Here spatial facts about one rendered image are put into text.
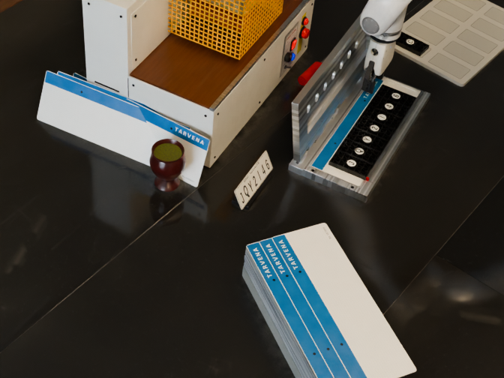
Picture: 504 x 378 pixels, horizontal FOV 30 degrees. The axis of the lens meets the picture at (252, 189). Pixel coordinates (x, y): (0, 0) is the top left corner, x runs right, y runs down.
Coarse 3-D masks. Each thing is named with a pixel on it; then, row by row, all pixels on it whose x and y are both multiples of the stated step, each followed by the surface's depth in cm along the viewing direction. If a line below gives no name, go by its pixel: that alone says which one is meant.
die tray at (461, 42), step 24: (456, 0) 283; (480, 0) 284; (408, 24) 273; (432, 24) 274; (456, 24) 275; (480, 24) 276; (432, 48) 266; (456, 48) 267; (480, 48) 268; (456, 72) 260
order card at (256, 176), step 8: (264, 152) 224; (264, 160) 224; (256, 168) 222; (264, 168) 224; (272, 168) 228; (248, 176) 219; (256, 176) 222; (264, 176) 225; (240, 184) 216; (248, 184) 219; (256, 184) 222; (240, 192) 217; (248, 192) 219; (240, 200) 217; (248, 200) 220
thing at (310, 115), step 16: (352, 32) 234; (336, 48) 230; (352, 48) 241; (336, 64) 233; (352, 64) 244; (320, 80) 226; (336, 80) 236; (352, 80) 244; (304, 96) 216; (320, 96) 229; (336, 96) 236; (304, 112) 219; (320, 112) 231; (304, 128) 222; (320, 128) 232; (304, 144) 225
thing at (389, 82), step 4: (388, 80) 251; (392, 80) 251; (384, 84) 250; (388, 84) 250; (392, 84) 250; (396, 84) 251; (400, 84) 250; (396, 88) 249; (400, 88) 249; (404, 88) 250; (408, 88) 250; (412, 88) 250; (404, 92) 248; (408, 92) 248; (412, 92) 249; (416, 92) 249; (416, 96) 248
